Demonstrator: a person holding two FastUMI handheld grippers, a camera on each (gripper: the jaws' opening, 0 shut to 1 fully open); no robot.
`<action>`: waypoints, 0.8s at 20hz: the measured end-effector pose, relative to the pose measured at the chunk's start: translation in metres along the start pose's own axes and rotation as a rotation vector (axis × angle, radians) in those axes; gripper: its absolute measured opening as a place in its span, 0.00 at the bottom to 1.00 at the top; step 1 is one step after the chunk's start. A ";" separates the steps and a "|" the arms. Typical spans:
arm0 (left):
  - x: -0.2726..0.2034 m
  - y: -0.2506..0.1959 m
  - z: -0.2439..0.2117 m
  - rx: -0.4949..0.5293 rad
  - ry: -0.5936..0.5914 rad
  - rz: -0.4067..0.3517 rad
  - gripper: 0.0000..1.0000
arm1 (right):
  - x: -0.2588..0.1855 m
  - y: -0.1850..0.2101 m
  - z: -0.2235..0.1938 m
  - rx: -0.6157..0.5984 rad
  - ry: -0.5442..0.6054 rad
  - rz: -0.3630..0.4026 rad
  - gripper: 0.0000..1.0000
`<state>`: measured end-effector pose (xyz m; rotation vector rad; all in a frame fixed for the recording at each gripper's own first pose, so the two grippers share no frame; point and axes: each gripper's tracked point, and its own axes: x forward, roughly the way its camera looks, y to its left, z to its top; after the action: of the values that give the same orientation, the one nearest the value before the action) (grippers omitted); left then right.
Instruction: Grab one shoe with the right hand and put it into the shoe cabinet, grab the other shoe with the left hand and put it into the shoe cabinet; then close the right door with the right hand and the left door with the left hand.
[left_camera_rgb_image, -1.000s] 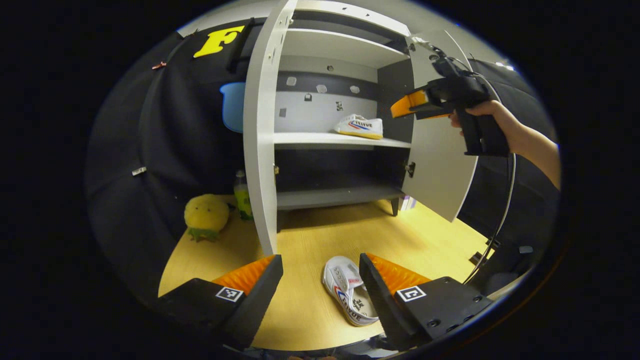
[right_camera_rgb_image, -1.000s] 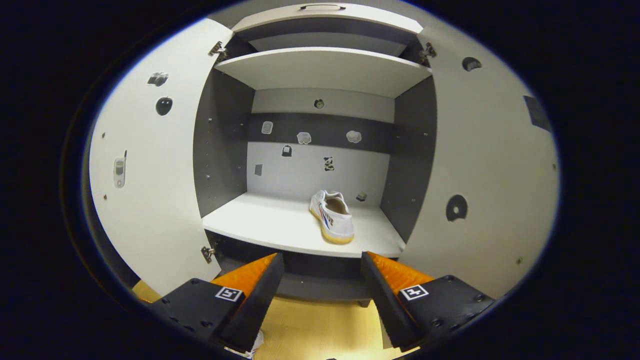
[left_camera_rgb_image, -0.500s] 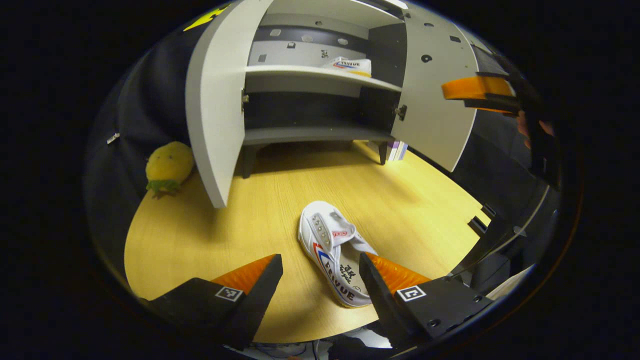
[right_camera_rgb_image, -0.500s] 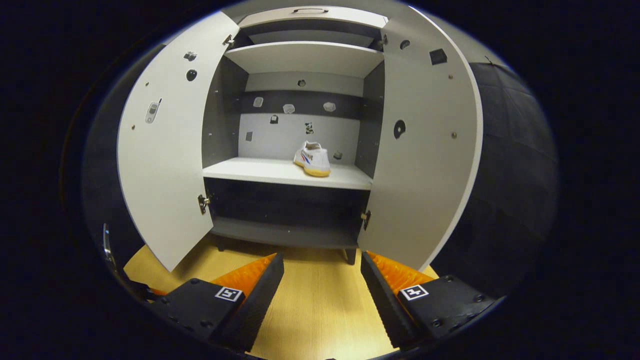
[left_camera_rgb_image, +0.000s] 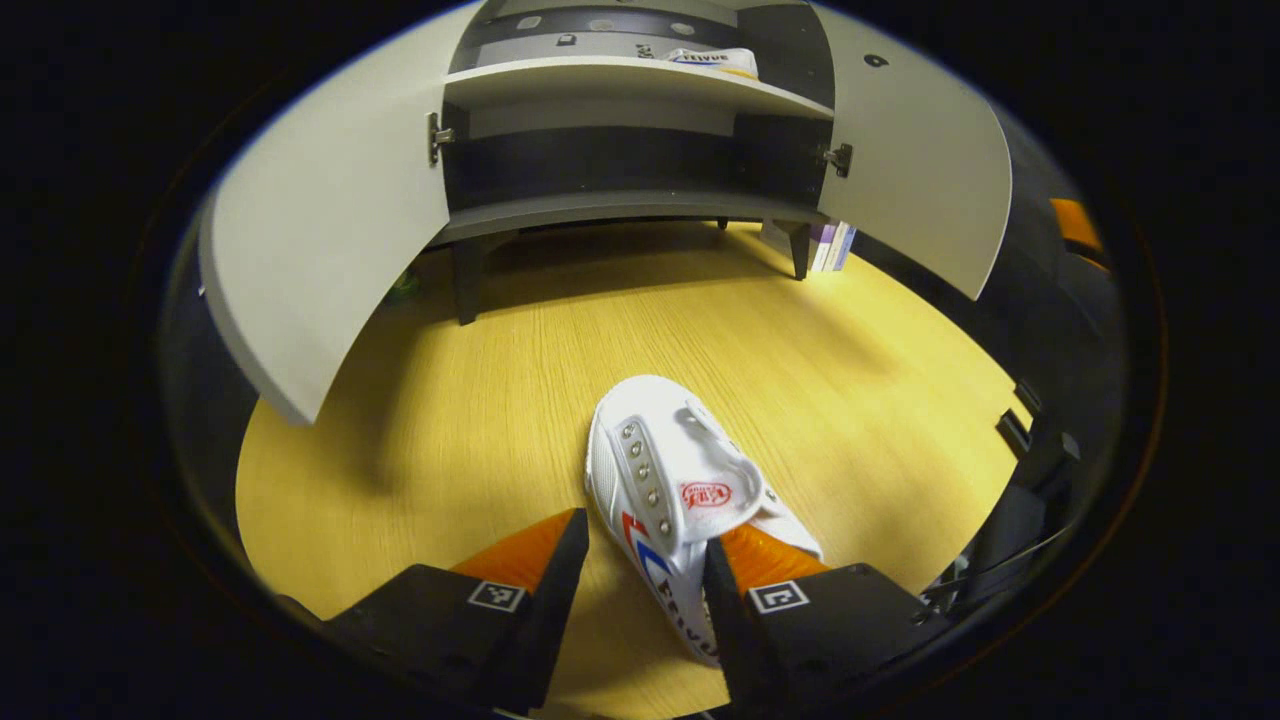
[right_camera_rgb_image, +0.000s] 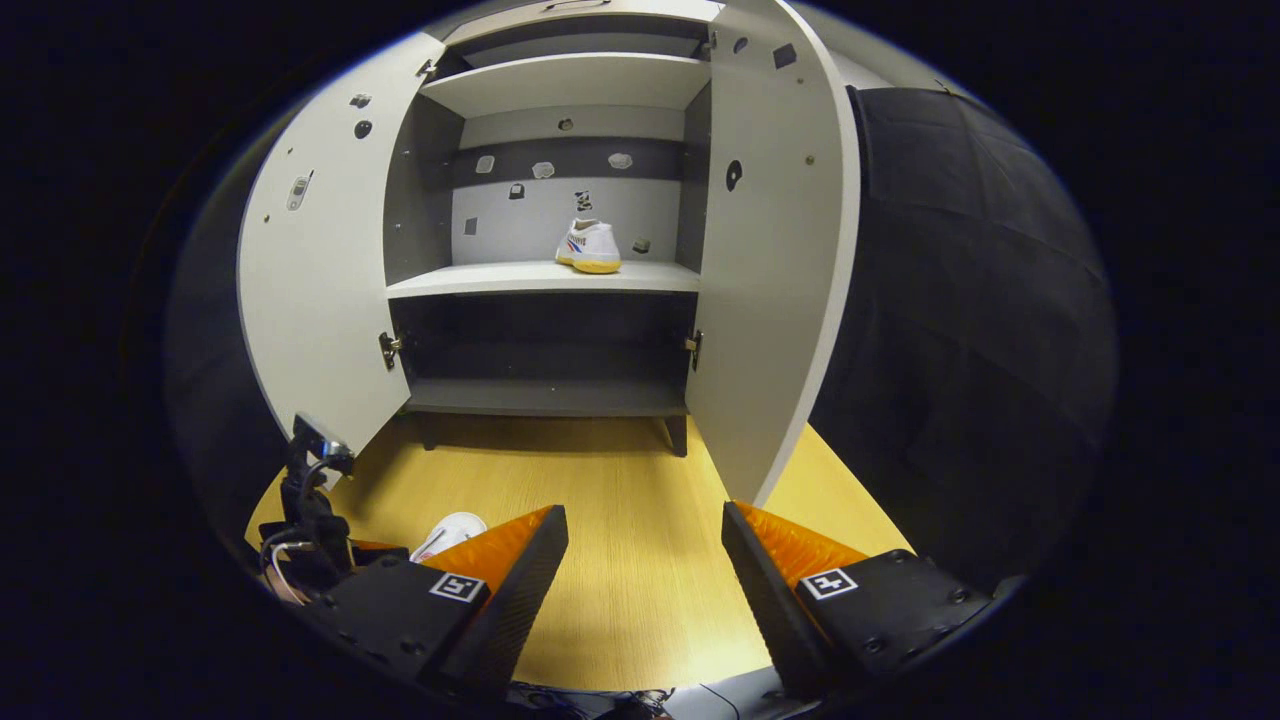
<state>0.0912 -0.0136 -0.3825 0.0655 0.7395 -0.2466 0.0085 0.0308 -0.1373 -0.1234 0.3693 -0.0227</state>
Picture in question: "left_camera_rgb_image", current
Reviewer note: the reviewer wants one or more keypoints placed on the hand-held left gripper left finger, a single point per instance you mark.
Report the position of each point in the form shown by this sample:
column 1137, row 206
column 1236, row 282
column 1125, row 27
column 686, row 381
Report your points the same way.
column 545, row 620

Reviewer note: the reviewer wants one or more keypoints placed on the white canvas shoe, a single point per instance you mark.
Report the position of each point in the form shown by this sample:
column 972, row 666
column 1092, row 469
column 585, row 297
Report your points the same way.
column 715, row 60
column 670, row 460

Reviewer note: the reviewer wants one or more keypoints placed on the white cabinet door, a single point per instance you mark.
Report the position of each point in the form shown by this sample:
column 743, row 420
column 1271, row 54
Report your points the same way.
column 920, row 150
column 330, row 230

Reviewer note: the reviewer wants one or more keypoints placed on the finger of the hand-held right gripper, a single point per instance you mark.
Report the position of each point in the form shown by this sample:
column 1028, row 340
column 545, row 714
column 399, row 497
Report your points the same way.
column 1075, row 225

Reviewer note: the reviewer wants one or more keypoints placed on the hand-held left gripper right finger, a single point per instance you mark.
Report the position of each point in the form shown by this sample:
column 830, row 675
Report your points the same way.
column 735, row 630

